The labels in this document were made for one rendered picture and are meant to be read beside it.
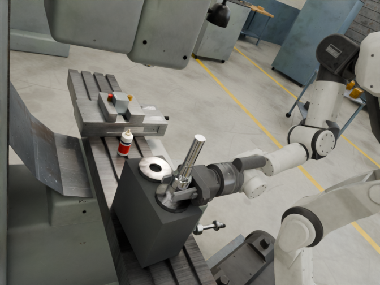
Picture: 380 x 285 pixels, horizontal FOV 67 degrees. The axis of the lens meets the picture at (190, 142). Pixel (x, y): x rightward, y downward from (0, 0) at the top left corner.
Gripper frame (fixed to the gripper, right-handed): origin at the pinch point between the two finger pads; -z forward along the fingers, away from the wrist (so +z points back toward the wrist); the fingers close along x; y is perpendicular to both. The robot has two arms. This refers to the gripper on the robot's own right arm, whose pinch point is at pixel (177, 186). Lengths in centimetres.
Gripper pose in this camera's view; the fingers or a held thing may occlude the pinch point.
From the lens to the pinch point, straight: 69.6
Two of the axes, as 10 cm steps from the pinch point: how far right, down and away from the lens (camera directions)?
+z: 8.1, -0.5, 5.9
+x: 4.8, 6.3, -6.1
